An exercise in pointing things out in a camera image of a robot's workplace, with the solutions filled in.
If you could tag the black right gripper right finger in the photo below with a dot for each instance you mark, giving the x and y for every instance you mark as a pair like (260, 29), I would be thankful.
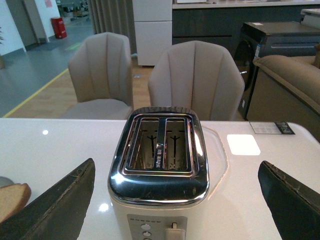
(295, 208)

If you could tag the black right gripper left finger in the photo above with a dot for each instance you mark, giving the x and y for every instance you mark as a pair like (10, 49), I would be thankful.
(58, 213)

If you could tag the brown bread slice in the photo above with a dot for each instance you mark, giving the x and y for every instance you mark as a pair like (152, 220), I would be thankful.
(13, 198)

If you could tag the light blue plate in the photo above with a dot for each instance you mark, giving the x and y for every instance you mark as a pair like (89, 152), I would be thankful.
(4, 181)

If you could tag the black label card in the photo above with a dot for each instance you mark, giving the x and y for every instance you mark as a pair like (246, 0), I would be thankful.
(272, 128)

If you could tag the white chrome two-slot toaster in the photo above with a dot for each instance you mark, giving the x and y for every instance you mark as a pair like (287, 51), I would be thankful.
(159, 177)

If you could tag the tan sofa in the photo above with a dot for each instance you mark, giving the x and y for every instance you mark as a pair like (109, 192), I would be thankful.
(287, 89)

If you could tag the beige chair left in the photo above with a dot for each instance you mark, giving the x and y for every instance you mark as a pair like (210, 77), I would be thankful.
(101, 74)

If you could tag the beige chair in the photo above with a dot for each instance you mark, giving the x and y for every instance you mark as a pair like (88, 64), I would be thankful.
(101, 74)
(200, 76)

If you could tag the beige chair right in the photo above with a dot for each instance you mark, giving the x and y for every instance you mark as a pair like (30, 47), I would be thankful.
(200, 76)

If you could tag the black washing machine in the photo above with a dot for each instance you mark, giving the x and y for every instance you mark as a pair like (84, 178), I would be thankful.
(259, 39)

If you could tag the dark grey counter cabinet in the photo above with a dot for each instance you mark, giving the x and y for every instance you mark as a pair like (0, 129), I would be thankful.
(222, 25)

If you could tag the beige curtain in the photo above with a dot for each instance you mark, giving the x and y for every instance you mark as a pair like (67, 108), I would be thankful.
(114, 16)

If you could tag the white cabinet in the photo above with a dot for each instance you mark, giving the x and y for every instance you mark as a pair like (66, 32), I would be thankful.
(153, 29)

